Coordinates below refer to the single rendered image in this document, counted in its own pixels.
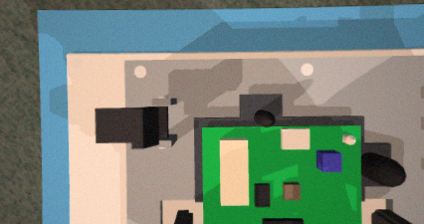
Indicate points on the green circuit board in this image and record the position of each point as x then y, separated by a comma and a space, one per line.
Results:
281, 175

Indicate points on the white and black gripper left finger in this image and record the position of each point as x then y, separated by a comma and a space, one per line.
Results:
183, 217

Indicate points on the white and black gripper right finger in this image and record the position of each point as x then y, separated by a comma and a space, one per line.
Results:
386, 216

